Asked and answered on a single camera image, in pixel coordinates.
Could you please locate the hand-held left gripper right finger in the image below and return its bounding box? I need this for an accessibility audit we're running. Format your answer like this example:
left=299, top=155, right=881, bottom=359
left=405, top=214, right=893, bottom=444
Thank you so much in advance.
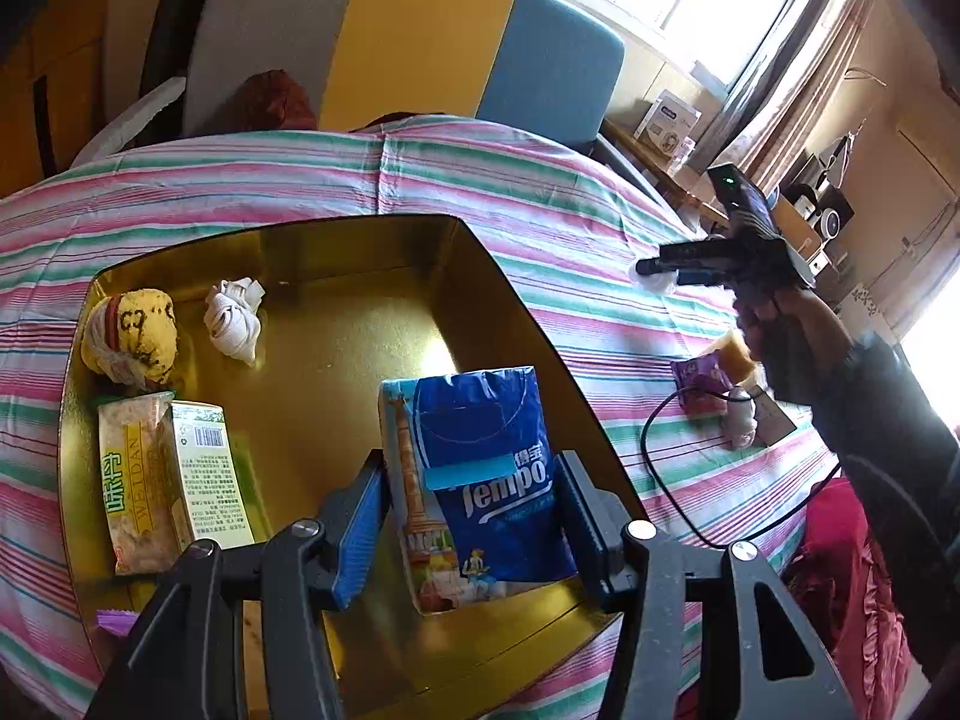
left=553, top=451, right=856, bottom=720

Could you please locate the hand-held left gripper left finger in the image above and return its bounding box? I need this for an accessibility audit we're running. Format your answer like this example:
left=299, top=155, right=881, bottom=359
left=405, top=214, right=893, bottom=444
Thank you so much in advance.
left=82, top=450, right=387, bottom=720

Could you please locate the purple snack packet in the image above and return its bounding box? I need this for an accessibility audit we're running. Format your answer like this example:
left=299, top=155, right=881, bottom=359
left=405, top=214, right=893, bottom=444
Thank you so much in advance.
left=671, top=330, right=762, bottom=413

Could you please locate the blue tissue pack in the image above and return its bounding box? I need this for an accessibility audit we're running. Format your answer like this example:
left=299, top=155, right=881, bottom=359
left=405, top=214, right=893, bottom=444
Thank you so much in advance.
left=379, top=365, right=578, bottom=616

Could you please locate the green and white carton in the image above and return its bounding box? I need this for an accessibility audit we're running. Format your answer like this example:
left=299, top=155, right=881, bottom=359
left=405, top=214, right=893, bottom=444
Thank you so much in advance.
left=157, top=401, right=256, bottom=550

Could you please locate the gold tray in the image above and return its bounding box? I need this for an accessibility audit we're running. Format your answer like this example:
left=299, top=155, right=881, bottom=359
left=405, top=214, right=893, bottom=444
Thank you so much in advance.
left=58, top=214, right=652, bottom=720

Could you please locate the pale yellow snack packet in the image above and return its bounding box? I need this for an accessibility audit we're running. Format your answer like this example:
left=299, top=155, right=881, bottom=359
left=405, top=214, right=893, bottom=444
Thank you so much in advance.
left=97, top=392, right=196, bottom=577

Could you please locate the white sock ball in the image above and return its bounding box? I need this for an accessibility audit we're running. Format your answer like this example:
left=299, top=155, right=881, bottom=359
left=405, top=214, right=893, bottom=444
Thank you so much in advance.
left=204, top=277, right=265, bottom=367

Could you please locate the yellow plush toy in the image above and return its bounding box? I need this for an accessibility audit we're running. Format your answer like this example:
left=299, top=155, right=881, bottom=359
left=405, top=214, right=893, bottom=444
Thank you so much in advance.
left=81, top=287, right=181, bottom=391

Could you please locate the person's right forearm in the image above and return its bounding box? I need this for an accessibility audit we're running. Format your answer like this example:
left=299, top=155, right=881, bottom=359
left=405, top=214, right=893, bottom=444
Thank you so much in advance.
left=810, top=330, right=960, bottom=691

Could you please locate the person's right hand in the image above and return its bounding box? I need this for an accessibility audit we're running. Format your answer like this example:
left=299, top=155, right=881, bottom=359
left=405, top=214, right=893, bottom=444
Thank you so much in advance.
left=731, top=289, right=856, bottom=406

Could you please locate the silver speaker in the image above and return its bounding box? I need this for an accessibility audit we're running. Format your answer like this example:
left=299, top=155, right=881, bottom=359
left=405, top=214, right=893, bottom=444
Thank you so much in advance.
left=814, top=191, right=856, bottom=241

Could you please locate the wooden side table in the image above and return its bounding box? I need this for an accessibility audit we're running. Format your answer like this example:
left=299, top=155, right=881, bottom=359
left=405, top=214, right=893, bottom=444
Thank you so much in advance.
left=600, top=116, right=751, bottom=233

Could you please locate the small pale figurine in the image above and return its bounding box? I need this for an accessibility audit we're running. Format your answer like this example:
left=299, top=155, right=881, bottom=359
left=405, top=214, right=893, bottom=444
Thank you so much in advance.
left=724, top=386, right=758, bottom=451

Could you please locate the small printed card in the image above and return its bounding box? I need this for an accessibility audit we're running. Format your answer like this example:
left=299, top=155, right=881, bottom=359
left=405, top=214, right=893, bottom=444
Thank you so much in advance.
left=750, top=390, right=797, bottom=447

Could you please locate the beige striped curtain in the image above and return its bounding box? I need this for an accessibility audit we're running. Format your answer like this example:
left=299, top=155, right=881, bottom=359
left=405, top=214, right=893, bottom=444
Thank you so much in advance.
left=705, top=0, right=878, bottom=188

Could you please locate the striped bedsheet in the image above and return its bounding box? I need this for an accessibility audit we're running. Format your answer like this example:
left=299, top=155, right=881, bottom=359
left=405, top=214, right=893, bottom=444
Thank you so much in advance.
left=0, top=116, right=848, bottom=720

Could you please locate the red ruffled cloth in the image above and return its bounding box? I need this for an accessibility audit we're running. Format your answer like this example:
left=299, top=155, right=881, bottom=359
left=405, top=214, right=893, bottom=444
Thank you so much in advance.
left=784, top=476, right=912, bottom=720

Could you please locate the grey yellow blue headboard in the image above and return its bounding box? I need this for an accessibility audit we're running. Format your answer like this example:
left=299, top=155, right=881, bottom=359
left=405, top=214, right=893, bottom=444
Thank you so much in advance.
left=184, top=0, right=626, bottom=155

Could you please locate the white pillow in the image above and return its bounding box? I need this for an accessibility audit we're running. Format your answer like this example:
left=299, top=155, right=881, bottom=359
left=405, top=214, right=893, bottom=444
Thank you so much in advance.
left=71, top=75, right=188, bottom=166

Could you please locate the wooden wardrobe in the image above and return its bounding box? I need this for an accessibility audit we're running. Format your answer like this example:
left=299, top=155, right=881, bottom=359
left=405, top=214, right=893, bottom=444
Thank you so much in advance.
left=0, top=0, right=113, bottom=196

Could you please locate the black rolled mat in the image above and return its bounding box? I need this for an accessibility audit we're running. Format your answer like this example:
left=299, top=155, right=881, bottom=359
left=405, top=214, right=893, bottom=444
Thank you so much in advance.
left=139, top=0, right=233, bottom=102

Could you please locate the black cable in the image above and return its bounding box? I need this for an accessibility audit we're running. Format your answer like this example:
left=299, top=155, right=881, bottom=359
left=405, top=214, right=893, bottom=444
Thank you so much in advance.
left=641, top=386, right=841, bottom=548

